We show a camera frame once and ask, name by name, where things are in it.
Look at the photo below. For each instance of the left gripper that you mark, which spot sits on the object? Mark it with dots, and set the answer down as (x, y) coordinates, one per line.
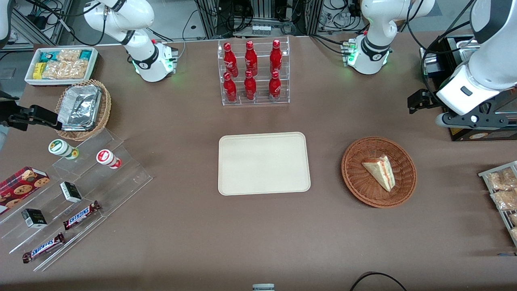
(428, 100)

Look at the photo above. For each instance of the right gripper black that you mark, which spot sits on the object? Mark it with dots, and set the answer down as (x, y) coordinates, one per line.
(15, 118)

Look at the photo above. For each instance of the triangular sandwich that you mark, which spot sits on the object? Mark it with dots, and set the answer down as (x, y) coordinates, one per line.
(381, 171)

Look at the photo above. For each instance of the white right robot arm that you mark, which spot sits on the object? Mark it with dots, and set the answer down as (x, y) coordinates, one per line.
(143, 60)

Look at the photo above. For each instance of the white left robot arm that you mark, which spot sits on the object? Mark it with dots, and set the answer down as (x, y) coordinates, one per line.
(494, 52)

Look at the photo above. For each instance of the light tan wicker basket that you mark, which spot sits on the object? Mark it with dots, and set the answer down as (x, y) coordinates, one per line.
(106, 109)

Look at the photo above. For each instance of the dark brown wicker basket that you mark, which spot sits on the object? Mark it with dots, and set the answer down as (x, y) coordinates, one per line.
(365, 190)

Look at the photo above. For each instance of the beige plastic tray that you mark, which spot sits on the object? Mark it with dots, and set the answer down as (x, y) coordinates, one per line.
(264, 163)

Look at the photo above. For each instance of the green lid yogurt cup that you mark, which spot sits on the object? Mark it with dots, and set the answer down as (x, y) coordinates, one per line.
(60, 147)

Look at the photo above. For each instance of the silver foil packets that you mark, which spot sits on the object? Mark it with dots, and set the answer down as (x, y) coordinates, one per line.
(80, 107)

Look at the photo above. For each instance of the yellow snack packet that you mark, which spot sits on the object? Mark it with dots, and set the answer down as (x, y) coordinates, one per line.
(38, 70)

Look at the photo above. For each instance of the black food warmer cabinet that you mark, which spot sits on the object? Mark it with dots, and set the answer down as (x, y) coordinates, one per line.
(460, 135)

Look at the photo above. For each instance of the large clear cracker bag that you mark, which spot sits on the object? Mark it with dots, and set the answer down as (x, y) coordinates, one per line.
(64, 70)

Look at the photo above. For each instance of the teal snack packet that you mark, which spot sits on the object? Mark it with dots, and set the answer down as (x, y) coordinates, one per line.
(85, 55)
(46, 56)

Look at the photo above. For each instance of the small clear cracker bag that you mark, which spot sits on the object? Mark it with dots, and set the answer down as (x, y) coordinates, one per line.
(68, 55)

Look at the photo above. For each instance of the white rectangular snack bin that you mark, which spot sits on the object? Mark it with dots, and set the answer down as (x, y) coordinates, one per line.
(93, 64)

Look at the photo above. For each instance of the red lid yogurt cup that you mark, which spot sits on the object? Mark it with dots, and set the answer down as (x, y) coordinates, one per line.
(106, 157)

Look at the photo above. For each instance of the red tartan cookie box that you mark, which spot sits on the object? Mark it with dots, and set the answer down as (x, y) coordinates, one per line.
(20, 188)

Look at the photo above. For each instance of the small black carton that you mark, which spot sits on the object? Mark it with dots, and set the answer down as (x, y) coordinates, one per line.
(34, 218)
(71, 192)

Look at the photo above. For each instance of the clear acrylic stepped shelf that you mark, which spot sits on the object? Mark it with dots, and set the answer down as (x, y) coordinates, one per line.
(121, 182)

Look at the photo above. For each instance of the Snickers chocolate bar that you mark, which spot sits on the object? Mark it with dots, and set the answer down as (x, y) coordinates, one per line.
(80, 216)
(43, 247)

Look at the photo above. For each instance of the clear bag of pastries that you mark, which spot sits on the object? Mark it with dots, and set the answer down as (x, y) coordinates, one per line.
(513, 219)
(505, 200)
(514, 234)
(501, 180)

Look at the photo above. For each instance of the red cola bottle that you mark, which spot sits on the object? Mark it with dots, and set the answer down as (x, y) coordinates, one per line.
(230, 60)
(251, 60)
(274, 87)
(250, 87)
(276, 58)
(230, 89)

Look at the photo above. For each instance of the clear acrylic bottle rack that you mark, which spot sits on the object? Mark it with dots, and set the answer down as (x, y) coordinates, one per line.
(260, 101)

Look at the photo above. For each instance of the white power strip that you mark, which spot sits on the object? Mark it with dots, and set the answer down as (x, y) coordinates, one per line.
(261, 30)

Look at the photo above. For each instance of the small grey device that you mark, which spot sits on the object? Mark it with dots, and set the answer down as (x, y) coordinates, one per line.
(263, 287)

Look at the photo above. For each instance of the aluminium equipment frame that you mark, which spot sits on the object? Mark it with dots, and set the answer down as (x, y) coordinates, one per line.
(242, 16)

